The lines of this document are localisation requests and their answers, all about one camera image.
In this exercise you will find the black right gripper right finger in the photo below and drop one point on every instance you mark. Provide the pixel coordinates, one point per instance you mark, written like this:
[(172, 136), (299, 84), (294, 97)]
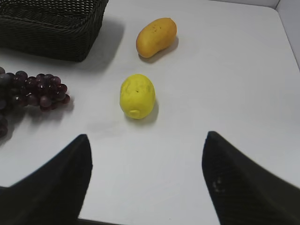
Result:
[(243, 192)]

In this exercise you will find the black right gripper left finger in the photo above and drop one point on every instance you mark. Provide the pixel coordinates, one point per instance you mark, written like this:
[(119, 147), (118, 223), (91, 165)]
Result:
[(54, 193)]

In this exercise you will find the yellow lemon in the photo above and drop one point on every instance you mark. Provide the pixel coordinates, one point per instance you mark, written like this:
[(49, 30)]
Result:
[(137, 96)]

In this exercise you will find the black woven basket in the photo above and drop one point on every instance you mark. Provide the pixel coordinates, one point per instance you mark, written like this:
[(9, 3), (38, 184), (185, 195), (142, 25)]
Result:
[(56, 29)]

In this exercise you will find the purple grape bunch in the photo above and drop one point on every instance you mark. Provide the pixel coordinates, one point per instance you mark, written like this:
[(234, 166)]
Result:
[(18, 90)]

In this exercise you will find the orange yellow mango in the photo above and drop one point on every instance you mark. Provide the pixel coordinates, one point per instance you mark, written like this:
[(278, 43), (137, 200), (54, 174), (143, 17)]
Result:
[(156, 36)]

